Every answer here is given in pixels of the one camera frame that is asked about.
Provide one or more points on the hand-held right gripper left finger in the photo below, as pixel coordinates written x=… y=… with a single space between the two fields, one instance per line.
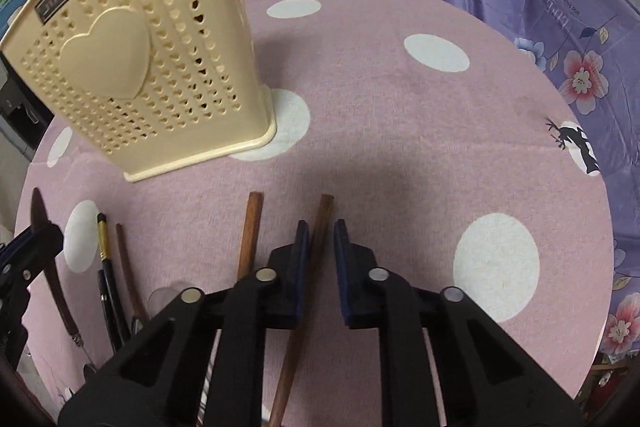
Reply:
x=300 y=259

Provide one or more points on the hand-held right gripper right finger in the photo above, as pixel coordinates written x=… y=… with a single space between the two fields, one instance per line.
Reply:
x=342 y=269

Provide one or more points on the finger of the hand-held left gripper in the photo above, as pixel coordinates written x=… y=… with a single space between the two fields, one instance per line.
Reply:
x=42 y=239

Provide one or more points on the brown wooden chopstick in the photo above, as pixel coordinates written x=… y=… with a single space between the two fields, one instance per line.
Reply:
x=250 y=227
x=321 y=227

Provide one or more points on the dark brown wooden spoon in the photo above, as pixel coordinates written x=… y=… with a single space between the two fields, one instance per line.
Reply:
x=60 y=297

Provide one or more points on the black chopstick with gold band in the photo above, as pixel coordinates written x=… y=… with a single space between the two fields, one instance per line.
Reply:
x=103 y=237

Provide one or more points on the thin brown chopstick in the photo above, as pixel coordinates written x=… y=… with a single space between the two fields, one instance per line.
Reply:
x=127 y=267

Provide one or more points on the beige plastic utensil holder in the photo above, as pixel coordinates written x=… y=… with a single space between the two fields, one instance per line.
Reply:
x=150 y=107

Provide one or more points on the grey water dispenser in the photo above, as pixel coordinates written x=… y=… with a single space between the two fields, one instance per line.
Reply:
x=15 y=117

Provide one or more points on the pink polka dot tablecloth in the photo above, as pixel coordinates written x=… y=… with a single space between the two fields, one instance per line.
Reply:
x=400 y=157

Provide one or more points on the purple floral cloth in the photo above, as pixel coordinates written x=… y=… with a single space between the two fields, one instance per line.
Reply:
x=575 y=7

